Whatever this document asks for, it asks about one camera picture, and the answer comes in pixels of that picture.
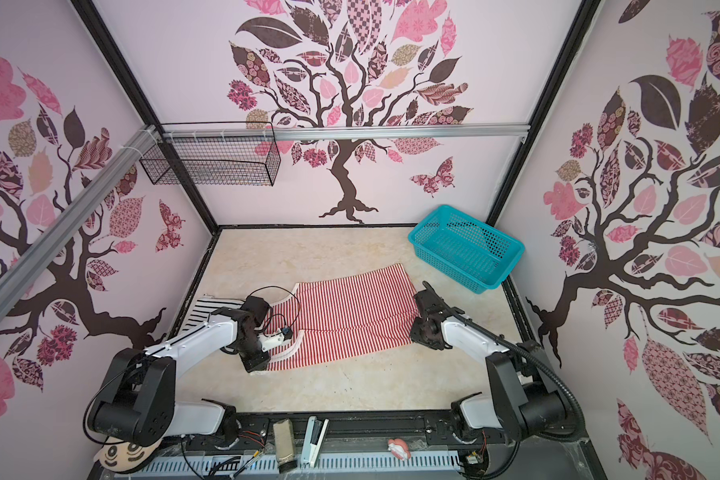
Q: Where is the black white striped tank top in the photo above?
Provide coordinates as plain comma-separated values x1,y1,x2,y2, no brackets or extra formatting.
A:
178,297,242,334

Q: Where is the red white striped tank top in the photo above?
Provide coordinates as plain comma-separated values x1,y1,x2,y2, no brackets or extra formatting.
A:
266,263,419,372

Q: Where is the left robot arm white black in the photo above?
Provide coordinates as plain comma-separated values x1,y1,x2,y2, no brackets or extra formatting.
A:
83,296,270,447

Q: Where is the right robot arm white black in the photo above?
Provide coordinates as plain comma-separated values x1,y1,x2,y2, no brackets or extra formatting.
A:
410,282,586,442

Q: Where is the teal plastic basket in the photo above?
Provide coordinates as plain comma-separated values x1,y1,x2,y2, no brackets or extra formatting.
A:
408,205,525,294

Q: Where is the red white teeth toy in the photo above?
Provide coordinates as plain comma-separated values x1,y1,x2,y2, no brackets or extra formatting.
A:
387,438,412,462

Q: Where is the white stapler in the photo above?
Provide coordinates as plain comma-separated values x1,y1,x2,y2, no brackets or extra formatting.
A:
301,416,329,468

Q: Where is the silver rectangular block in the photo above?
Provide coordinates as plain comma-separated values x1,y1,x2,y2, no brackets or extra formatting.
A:
273,419,297,474

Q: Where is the plush doll head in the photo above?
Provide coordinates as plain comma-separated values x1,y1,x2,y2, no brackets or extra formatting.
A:
93,437,162,474

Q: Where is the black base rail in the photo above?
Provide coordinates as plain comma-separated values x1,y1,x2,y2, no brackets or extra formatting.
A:
185,409,510,452

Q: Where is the white slotted cable duct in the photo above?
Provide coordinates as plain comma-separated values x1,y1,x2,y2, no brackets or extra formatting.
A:
149,451,463,480

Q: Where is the black wire basket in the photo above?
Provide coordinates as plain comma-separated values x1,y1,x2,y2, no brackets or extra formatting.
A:
140,120,281,187

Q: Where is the aluminium rail back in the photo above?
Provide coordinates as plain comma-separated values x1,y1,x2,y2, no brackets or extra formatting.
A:
162,123,530,141

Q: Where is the aluminium rail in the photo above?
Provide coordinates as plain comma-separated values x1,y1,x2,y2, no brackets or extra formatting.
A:
162,123,530,141
0,125,160,323

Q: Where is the aluminium rail left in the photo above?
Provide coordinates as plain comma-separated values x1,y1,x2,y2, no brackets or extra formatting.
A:
0,125,160,323

